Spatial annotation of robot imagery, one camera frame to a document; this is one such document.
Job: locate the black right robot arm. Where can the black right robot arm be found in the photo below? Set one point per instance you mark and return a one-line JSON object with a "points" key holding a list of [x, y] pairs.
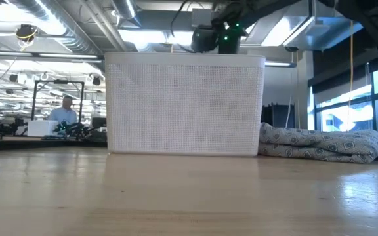
{"points": [[372, 19]]}

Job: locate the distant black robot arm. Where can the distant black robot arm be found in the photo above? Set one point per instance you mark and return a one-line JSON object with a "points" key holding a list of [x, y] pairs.
{"points": [[74, 128]]}

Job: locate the white plastic basket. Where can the white plastic basket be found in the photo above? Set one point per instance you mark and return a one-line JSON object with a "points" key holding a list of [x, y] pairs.
{"points": [[185, 108]]}

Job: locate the black cabinet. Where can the black cabinet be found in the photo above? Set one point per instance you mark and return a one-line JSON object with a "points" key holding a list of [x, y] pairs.
{"points": [[276, 116]]}

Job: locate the grey patterned folded cloth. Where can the grey patterned folded cloth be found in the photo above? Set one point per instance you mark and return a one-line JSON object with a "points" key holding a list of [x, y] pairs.
{"points": [[317, 144]]}

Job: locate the linear ceiling light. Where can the linear ceiling light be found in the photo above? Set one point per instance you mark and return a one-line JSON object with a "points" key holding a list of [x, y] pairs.
{"points": [[61, 55]]}

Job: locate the person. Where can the person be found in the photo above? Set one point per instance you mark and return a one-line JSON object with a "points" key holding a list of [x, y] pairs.
{"points": [[63, 114]]}

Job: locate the white foam box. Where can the white foam box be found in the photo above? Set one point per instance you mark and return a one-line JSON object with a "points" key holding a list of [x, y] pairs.
{"points": [[41, 128]]}

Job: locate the dark distant table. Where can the dark distant table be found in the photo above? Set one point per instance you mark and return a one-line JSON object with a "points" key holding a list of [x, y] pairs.
{"points": [[18, 142]]}

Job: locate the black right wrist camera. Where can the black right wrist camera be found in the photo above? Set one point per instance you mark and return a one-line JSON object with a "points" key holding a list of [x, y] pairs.
{"points": [[203, 39]]}

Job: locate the ceiling dome camera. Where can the ceiling dome camera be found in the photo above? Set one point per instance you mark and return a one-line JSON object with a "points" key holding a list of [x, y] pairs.
{"points": [[291, 49]]}

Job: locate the silver rectangular ventilation duct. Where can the silver rectangular ventilation duct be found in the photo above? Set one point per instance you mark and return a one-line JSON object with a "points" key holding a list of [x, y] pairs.
{"points": [[307, 32]]}

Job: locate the silver round ventilation duct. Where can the silver round ventilation duct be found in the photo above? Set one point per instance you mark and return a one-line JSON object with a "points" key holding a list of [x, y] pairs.
{"points": [[61, 29], [125, 8]]}

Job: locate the black metal rig frame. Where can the black metal rig frame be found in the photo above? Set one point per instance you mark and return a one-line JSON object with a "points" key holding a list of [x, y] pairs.
{"points": [[60, 81]]}

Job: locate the black ceiling-hung camera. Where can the black ceiling-hung camera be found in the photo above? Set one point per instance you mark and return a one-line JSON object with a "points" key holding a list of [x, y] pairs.
{"points": [[26, 32]]}

